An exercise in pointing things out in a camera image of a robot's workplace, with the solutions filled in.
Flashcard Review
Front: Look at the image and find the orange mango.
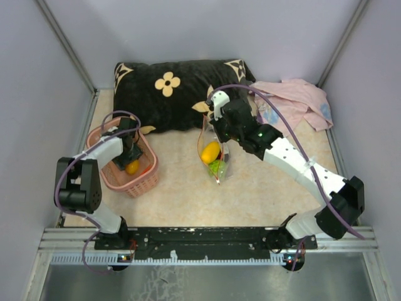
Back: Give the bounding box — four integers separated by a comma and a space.
125, 160, 140, 175

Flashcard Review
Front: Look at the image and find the orange carrot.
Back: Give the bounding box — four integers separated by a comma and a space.
141, 166, 152, 175

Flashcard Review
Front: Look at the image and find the yellow lemon fruit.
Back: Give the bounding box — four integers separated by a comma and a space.
200, 141, 221, 164

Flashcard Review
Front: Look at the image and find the clear zip top bag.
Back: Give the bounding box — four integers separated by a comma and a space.
197, 116, 232, 185

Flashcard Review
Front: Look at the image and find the green custard apple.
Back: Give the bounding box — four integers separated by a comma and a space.
208, 160, 227, 177

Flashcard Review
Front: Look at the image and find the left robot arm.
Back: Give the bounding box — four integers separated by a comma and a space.
54, 114, 141, 250

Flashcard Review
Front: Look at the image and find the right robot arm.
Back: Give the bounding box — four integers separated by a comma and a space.
206, 93, 364, 248

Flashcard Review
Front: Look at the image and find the pink plastic basket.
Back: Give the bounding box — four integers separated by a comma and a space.
100, 131, 159, 198

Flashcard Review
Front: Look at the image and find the pink printed cloth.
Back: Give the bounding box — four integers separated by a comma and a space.
251, 79, 333, 132

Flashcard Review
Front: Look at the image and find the black floral pillow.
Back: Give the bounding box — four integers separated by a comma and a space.
113, 58, 256, 133

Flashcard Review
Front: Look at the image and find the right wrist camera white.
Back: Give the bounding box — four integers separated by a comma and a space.
206, 91, 230, 120

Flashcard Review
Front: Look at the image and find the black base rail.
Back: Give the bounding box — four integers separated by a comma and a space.
95, 227, 301, 260

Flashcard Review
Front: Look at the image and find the aluminium frame post left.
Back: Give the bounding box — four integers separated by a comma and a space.
33, 0, 97, 95

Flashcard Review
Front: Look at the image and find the aluminium frame post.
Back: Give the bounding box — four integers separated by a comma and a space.
33, 0, 97, 95
316, 0, 370, 88

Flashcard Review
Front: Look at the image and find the aluminium frame post right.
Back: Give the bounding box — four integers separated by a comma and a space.
316, 0, 370, 88

